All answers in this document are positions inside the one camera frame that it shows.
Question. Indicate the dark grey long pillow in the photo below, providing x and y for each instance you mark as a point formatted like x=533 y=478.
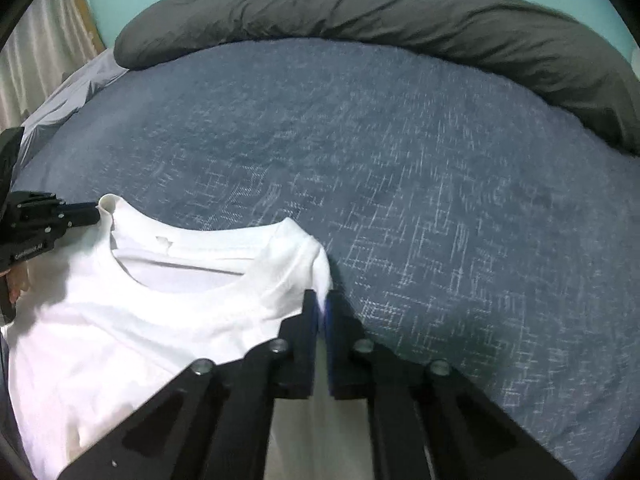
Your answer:
x=375 y=15

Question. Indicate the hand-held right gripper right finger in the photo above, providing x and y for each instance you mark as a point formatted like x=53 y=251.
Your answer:
x=340 y=350

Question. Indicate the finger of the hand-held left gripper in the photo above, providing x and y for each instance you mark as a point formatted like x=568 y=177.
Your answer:
x=80 y=214

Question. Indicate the white t-shirt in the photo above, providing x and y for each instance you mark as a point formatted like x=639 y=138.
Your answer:
x=150 y=310

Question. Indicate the blue-grey bed sheet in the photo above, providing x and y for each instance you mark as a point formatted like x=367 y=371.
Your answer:
x=400 y=185

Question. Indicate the light grey blanket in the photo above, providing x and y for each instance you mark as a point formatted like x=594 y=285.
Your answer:
x=75 y=90

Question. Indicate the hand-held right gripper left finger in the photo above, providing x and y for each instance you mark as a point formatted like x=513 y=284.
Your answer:
x=300 y=350

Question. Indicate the person's left hand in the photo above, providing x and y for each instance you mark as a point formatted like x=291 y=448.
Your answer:
x=19 y=285

